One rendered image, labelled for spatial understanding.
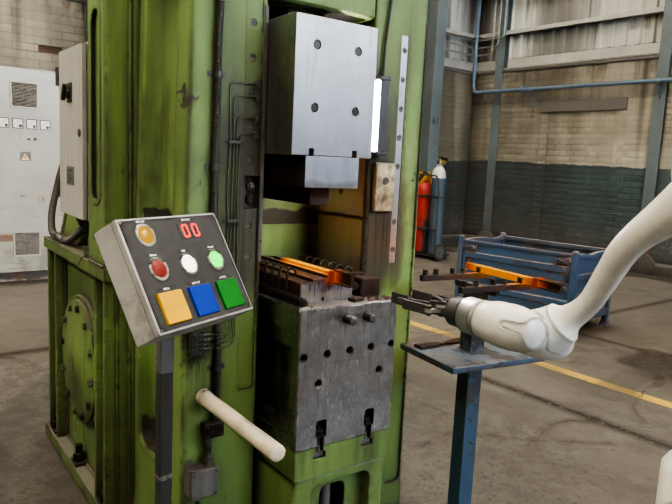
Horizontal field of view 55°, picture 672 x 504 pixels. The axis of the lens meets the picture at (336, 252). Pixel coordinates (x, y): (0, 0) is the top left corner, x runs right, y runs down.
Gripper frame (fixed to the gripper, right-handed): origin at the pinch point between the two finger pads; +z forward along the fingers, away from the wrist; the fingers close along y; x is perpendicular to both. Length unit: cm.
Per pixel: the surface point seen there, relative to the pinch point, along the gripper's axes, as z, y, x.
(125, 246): 15, -72, 15
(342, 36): 35, -2, 72
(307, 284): 35.0, -10.2, -2.0
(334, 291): 35.0, 0.1, -5.0
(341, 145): 35, 0, 41
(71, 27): 636, 65, 168
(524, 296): 220, 339, -71
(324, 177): 34.9, -5.8, 30.7
